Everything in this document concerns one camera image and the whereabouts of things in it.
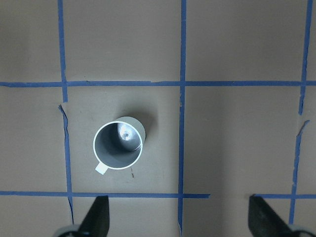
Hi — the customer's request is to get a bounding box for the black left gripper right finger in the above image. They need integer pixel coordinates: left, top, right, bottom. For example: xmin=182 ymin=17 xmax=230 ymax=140
xmin=248 ymin=195 xmax=296 ymax=237

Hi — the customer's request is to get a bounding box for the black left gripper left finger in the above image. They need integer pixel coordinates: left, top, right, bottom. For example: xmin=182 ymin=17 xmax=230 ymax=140
xmin=78 ymin=196 xmax=110 ymax=237

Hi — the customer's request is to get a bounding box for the white plastic mug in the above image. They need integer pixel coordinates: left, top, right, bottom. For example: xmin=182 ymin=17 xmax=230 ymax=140
xmin=93 ymin=117 xmax=146 ymax=175

